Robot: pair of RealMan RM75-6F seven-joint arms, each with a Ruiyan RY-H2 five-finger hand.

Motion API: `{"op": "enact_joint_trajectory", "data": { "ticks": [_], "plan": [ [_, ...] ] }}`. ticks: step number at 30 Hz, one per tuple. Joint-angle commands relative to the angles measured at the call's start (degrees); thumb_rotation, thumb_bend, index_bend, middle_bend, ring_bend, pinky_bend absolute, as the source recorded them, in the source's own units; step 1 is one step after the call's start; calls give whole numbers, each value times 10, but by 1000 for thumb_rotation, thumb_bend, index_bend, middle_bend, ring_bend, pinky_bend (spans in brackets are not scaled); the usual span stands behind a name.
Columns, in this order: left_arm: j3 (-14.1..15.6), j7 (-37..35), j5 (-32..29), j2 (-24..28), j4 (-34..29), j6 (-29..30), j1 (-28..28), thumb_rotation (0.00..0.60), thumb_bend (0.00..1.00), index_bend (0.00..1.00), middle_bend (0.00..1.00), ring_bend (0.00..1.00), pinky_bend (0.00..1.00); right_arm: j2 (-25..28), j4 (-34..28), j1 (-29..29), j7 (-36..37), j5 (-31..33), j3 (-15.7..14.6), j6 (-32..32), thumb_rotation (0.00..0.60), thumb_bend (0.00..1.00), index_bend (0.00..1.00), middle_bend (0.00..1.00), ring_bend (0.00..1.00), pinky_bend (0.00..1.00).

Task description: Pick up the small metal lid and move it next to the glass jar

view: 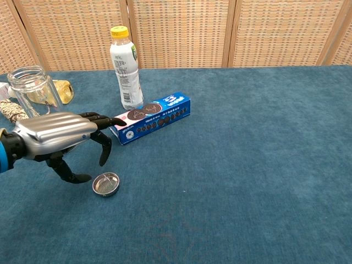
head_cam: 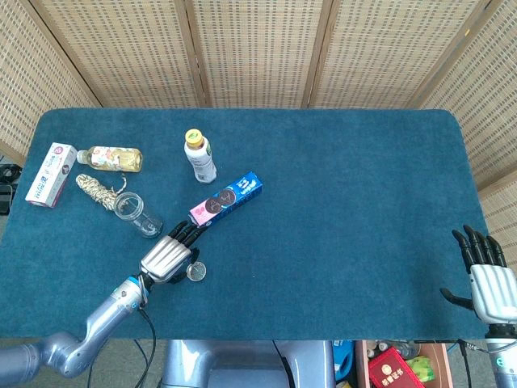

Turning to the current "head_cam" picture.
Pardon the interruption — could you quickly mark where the white pink toothpaste box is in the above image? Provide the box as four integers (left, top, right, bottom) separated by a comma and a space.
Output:
24, 141, 78, 209

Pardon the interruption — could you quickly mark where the pink cardboard box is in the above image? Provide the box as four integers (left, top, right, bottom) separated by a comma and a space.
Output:
355, 339, 456, 388

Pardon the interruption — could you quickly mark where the black torso cable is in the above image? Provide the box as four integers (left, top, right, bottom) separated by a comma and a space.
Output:
272, 339, 292, 388

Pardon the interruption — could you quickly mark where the silver robot torso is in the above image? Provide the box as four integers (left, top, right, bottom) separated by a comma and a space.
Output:
161, 339, 336, 388

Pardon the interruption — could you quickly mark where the braided rope bundle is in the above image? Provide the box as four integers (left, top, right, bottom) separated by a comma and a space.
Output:
75, 173, 128, 211

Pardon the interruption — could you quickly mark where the white bottle yellow cap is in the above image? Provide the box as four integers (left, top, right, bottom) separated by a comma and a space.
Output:
183, 129, 218, 185

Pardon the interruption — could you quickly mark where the woven bamboo folding screen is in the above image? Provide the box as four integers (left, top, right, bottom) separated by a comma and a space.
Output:
0, 0, 517, 227

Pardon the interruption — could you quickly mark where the yellow drink bottle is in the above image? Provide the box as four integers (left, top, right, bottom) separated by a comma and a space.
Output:
76, 145, 144, 174

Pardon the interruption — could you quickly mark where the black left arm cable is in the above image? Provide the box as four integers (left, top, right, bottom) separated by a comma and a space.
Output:
132, 306, 158, 388

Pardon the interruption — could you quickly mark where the red booklet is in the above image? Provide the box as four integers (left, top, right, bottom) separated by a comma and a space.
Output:
368, 348, 417, 388

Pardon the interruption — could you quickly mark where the blue cookie box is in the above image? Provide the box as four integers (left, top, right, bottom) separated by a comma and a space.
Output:
189, 171, 264, 230

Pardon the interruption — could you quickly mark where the green snack packet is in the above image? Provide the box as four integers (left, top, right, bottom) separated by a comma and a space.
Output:
406, 355, 436, 383

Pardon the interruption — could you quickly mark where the black floor device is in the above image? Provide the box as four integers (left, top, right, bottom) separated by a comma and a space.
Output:
0, 163, 19, 215

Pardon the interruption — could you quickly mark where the blue plastic container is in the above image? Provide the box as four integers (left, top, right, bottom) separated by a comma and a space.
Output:
333, 339, 356, 381

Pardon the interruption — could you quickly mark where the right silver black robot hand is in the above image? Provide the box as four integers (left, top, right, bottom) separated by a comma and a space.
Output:
439, 225, 517, 324

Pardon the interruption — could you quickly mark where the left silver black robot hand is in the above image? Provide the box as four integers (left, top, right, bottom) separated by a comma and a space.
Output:
139, 220, 202, 286

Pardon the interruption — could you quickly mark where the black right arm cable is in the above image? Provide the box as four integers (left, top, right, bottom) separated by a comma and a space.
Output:
454, 339, 492, 388

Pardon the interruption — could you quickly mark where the blue tablecloth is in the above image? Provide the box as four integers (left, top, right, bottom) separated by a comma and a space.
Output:
0, 108, 492, 341

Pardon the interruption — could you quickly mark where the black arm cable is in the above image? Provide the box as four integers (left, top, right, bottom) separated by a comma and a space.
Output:
132, 306, 158, 388
454, 339, 492, 388

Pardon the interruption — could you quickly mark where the clear glass jar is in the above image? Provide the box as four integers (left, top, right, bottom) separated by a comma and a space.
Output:
113, 192, 164, 239

